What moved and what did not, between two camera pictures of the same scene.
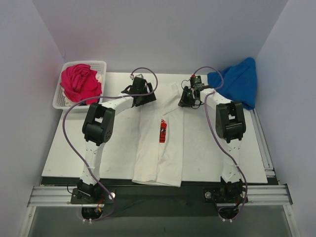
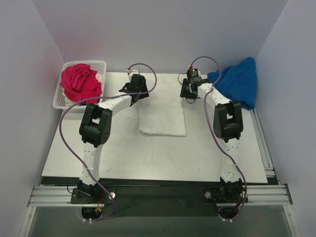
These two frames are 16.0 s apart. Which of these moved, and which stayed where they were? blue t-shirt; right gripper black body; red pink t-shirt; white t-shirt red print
Moved: right gripper black body; white t-shirt red print
Stayed: blue t-shirt; red pink t-shirt
